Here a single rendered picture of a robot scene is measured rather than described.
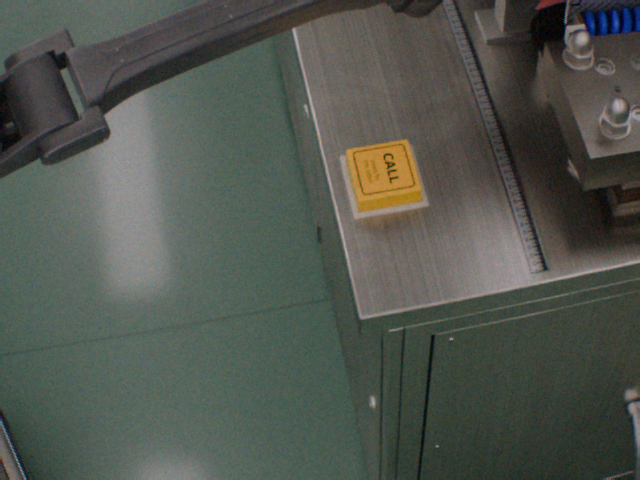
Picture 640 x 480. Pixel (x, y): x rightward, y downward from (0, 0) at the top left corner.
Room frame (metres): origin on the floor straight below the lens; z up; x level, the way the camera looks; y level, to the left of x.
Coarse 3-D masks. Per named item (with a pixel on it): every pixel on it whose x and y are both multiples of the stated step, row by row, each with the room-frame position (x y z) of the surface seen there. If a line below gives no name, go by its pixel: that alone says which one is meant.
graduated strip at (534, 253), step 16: (448, 0) 1.03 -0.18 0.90; (448, 16) 1.00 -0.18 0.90; (464, 32) 0.98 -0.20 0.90; (464, 48) 0.95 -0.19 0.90; (464, 64) 0.92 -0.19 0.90; (480, 64) 0.92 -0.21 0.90; (480, 80) 0.90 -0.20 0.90; (480, 96) 0.87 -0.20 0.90; (480, 112) 0.85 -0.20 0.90; (496, 112) 0.85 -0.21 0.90; (496, 128) 0.83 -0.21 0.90; (496, 144) 0.80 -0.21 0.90; (496, 160) 0.78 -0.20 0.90; (512, 160) 0.78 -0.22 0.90; (512, 176) 0.76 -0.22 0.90; (512, 192) 0.74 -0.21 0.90; (512, 208) 0.72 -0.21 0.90; (528, 208) 0.72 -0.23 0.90; (528, 224) 0.69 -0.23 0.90; (528, 240) 0.67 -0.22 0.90; (528, 256) 0.66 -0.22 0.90; (544, 256) 0.65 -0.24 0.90
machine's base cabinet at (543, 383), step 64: (320, 192) 1.08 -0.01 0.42; (448, 320) 0.61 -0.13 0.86; (512, 320) 0.62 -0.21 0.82; (576, 320) 0.63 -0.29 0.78; (384, 384) 0.62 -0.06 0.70; (448, 384) 0.61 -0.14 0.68; (512, 384) 0.62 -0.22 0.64; (576, 384) 0.64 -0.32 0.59; (384, 448) 0.61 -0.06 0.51; (448, 448) 0.62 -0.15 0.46; (512, 448) 0.63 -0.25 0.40; (576, 448) 0.64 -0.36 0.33
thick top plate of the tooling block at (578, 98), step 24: (552, 48) 0.84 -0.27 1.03; (600, 48) 0.83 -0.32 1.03; (624, 48) 0.83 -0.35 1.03; (552, 72) 0.81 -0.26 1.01; (576, 72) 0.80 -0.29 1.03; (600, 72) 0.80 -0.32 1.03; (624, 72) 0.80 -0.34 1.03; (552, 96) 0.81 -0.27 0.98; (576, 96) 0.77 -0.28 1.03; (600, 96) 0.77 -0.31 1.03; (624, 96) 0.77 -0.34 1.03; (576, 120) 0.74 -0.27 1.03; (576, 144) 0.73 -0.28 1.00; (600, 144) 0.70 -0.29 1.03; (624, 144) 0.70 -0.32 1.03; (576, 168) 0.71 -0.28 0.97; (600, 168) 0.69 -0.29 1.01; (624, 168) 0.69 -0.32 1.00
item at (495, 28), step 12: (504, 0) 0.96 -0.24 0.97; (480, 12) 1.00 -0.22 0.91; (492, 12) 1.00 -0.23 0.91; (504, 12) 0.96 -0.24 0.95; (480, 24) 0.98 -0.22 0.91; (492, 24) 0.98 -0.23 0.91; (504, 24) 0.96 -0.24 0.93; (516, 24) 0.96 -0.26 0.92; (528, 24) 0.97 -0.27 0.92; (492, 36) 0.96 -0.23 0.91; (504, 36) 0.96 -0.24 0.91; (516, 36) 0.96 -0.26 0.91; (528, 36) 0.96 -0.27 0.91
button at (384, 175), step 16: (384, 144) 0.80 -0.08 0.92; (400, 144) 0.80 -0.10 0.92; (352, 160) 0.78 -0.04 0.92; (368, 160) 0.78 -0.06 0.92; (384, 160) 0.78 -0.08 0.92; (400, 160) 0.77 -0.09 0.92; (352, 176) 0.76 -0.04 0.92; (368, 176) 0.76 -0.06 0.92; (384, 176) 0.75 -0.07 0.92; (400, 176) 0.75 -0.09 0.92; (416, 176) 0.75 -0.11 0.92; (368, 192) 0.74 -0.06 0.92; (384, 192) 0.73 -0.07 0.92; (400, 192) 0.73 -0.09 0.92; (416, 192) 0.73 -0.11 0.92; (368, 208) 0.73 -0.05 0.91
